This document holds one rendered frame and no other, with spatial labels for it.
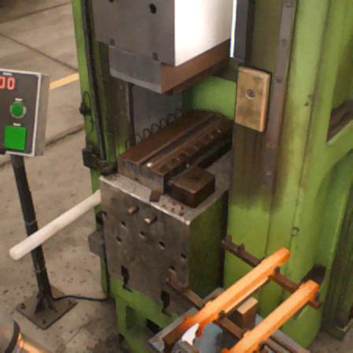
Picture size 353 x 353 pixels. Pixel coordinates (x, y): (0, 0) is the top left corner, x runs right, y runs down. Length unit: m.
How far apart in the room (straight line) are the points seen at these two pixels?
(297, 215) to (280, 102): 0.36
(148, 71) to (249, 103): 0.29
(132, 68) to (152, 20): 0.18
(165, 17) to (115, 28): 0.19
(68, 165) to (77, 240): 0.73
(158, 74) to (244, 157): 0.36
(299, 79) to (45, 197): 2.16
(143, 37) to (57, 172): 2.10
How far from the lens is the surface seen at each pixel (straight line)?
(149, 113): 1.97
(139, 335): 2.31
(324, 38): 1.38
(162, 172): 1.70
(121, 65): 1.61
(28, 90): 1.90
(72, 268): 2.83
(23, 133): 1.90
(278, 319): 1.32
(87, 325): 2.57
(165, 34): 1.46
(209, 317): 1.30
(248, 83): 1.50
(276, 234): 1.74
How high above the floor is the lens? 1.96
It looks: 35 degrees down
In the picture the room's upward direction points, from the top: straight up
